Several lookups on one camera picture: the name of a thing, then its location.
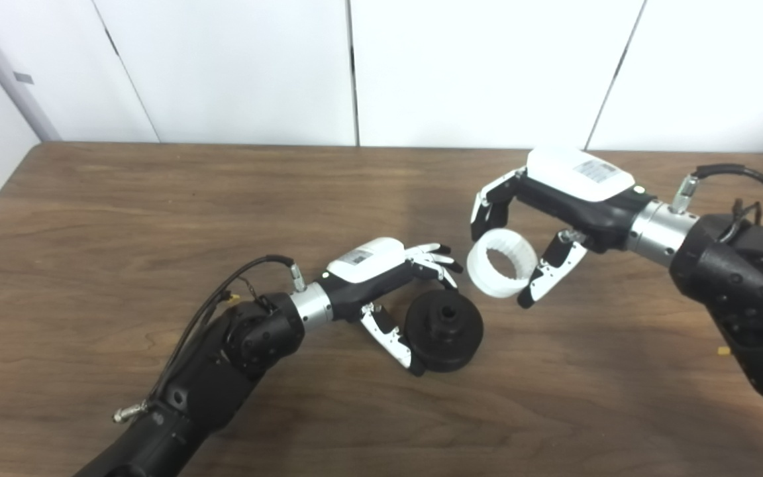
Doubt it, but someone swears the thin arm wire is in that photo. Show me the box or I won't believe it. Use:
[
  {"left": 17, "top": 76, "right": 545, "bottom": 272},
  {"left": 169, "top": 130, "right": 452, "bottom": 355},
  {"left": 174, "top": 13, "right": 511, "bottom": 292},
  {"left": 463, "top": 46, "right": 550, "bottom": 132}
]
[
  {"left": 718, "top": 199, "right": 763, "bottom": 242},
  {"left": 219, "top": 278, "right": 270, "bottom": 312}
]

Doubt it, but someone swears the thin left arm wire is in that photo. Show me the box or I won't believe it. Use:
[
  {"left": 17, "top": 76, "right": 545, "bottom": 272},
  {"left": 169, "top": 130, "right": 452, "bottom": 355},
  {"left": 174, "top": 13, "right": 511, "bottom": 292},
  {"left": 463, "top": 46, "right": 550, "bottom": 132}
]
[{"left": 219, "top": 278, "right": 270, "bottom": 312}]

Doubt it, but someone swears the round black plastic part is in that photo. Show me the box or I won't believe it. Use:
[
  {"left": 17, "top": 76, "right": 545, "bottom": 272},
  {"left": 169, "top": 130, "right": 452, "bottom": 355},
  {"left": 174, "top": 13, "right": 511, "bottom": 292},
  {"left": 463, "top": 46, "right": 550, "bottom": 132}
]
[{"left": 403, "top": 290, "right": 485, "bottom": 373}]

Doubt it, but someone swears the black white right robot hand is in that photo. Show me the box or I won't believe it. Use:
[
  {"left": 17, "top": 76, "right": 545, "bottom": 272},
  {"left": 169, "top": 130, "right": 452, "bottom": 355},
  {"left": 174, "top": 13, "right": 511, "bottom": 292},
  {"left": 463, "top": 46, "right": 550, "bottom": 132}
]
[{"left": 470, "top": 147, "right": 657, "bottom": 309}]

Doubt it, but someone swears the thin right arm wire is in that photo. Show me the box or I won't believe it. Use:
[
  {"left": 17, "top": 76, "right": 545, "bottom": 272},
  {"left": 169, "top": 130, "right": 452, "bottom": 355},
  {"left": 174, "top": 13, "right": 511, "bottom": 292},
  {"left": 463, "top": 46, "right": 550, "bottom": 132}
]
[{"left": 718, "top": 199, "right": 763, "bottom": 242}]

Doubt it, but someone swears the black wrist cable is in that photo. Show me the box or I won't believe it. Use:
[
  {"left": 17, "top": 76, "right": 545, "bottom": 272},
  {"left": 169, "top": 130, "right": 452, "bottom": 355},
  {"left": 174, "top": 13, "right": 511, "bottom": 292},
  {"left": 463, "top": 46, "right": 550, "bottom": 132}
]
[
  {"left": 113, "top": 255, "right": 307, "bottom": 423},
  {"left": 670, "top": 164, "right": 763, "bottom": 229}
]

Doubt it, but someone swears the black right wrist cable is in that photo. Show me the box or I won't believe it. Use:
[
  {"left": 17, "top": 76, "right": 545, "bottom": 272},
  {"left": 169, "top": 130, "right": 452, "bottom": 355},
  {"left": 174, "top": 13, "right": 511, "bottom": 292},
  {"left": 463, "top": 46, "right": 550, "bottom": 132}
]
[{"left": 670, "top": 164, "right": 763, "bottom": 229}]

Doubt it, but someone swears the grey wall corner post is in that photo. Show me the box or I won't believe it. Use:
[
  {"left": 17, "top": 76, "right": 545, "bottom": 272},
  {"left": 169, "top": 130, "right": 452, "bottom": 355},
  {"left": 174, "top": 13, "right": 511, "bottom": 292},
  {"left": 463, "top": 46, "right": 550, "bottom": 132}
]
[{"left": 0, "top": 0, "right": 61, "bottom": 142}]

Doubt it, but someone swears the white plastic ring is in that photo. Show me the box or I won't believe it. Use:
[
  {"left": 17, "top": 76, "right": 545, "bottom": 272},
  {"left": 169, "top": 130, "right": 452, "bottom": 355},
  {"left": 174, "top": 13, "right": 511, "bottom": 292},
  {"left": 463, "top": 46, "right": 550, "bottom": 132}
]
[{"left": 466, "top": 228, "right": 538, "bottom": 299}]

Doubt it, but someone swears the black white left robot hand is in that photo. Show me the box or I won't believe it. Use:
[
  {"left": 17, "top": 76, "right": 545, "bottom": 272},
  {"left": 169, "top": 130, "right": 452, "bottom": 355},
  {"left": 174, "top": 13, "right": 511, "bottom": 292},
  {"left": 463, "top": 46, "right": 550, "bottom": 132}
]
[{"left": 319, "top": 237, "right": 464, "bottom": 377}]

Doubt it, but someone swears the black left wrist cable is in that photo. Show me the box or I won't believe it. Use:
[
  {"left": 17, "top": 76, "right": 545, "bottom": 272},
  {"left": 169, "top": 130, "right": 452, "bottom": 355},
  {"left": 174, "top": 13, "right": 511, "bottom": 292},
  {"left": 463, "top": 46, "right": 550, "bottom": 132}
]
[{"left": 113, "top": 255, "right": 307, "bottom": 423}]

